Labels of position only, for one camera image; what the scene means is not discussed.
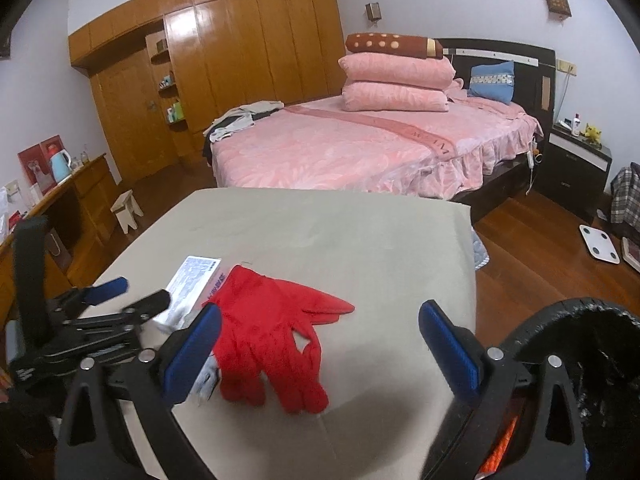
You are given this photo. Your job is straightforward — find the white printed medicine box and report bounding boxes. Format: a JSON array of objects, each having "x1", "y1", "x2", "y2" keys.
[{"x1": 152, "y1": 255, "x2": 227, "y2": 331}]

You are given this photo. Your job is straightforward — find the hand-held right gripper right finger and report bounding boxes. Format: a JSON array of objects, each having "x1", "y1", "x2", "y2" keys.
[{"x1": 418, "y1": 301, "x2": 586, "y2": 480}]

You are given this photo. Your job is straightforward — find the pile of clothes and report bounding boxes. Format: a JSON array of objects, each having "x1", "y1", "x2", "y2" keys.
[{"x1": 202, "y1": 101, "x2": 285, "y2": 153}]

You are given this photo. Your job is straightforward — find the dark red paper bag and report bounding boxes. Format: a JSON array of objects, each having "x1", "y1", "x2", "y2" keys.
[{"x1": 45, "y1": 230, "x2": 76, "y2": 273}]

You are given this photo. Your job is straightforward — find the plaid cloth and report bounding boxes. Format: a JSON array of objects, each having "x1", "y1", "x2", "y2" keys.
[{"x1": 609, "y1": 162, "x2": 640, "y2": 228}]

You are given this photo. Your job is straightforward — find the wooden wardrobe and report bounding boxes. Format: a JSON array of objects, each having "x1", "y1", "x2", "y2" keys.
[{"x1": 67, "y1": 0, "x2": 346, "y2": 186}]

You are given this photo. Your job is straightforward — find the orange knitted cloth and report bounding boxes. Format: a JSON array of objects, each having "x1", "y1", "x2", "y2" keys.
[{"x1": 477, "y1": 404, "x2": 519, "y2": 477}]

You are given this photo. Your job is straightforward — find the brown dotted pillow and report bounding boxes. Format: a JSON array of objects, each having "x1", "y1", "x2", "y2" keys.
[{"x1": 345, "y1": 32, "x2": 444, "y2": 59}]

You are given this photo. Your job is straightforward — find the pink bedspread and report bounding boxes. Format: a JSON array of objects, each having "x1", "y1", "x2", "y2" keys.
[{"x1": 210, "y1": 95, "x2": 545, "y2": 200}]

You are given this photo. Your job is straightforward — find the small wooden stool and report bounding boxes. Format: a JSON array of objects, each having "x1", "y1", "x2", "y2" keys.
[{"x1": 110, "y1": 190, "x2": 143, "y2": 234}]

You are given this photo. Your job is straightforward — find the white bathroom scale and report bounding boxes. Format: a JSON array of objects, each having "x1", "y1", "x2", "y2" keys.
[{"x1": 579, "y1": 224, "x2": 622, "y2": 263}]

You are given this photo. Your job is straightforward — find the pink folded blanket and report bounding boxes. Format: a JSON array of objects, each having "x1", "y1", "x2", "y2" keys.
[
  {"x1": 337, "y1": 53, "x2": 456, "y2": 90},
  {"x1": 341, "y1": 81, "x2": 449, "y2": 112}
]

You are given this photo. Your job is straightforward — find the red box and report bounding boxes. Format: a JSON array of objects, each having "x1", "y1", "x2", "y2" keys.
[{"x1": 17, "y1": 135, "x2": 63, "y2": 196}]

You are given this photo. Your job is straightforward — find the dark wooden bed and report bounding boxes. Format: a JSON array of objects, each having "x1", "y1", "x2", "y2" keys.
[{"x1": 202, "y1": 37, "x2": 558, "y2": 223}]

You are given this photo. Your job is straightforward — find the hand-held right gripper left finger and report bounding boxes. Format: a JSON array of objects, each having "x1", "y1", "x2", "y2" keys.
[{"x1": 56, "y1": 304, "x2": 223, "y2": 480}]

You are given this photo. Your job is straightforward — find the grey quilted mat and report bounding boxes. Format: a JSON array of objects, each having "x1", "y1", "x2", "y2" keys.
[{"x1": 470, "y1": 225, "x2": 492, "y2": 272}]

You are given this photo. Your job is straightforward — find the white corded controller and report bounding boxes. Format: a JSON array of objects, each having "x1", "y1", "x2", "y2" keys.
[{"x1": 525, "y1": 140, "x2": 546, "y2": 196}]

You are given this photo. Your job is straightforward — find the wooden sideboard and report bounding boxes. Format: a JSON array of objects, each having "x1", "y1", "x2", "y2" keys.
[{"x1": 0, "y1": 152, "x2": 121, "y2": 331}]

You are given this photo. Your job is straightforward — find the light blue kettle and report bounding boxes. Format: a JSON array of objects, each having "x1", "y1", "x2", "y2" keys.
[{"x1": 48, "y1": 144, "x2": 72, "y2": 182}]

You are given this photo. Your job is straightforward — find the blue cushion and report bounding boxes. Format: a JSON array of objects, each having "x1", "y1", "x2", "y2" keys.
[{"x1": 467, "y1": 60, "x2": 516, "y2": 106}]

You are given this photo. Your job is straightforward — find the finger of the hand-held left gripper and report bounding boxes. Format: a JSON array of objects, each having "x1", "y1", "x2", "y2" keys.
[
  {"x1": 122, "y1": 288, "x2": 172, "y2": 326},
  {"x1": 47, "y1": 276, "x2": 130, "y2": 319}
]

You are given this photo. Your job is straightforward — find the bathroom scale with red top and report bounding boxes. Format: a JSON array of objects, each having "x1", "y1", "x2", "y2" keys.
[{"x1": 620, "y1": 237, "x2": 640, "y2": 272}]

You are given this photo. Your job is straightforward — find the white wrapper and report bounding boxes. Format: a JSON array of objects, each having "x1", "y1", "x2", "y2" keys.
[{"x1": 192, "y1": 355, "x2": 222, "y2": 403}]

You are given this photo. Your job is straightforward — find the wooden door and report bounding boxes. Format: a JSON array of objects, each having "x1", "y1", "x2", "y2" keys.
[{"x1": 90, "y1": 52, "x2": 181, "y2": 183}]

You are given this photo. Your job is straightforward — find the dark nightstand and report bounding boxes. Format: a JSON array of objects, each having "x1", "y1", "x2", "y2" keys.
[{"x1": 534, "y1": 121, "x2": 613, "y2": 225}]

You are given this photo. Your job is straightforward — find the trash bin with black bag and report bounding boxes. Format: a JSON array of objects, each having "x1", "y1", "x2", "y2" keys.
[{"x1": 425, "y1": 297, "x2": 640, "y2": 480}]

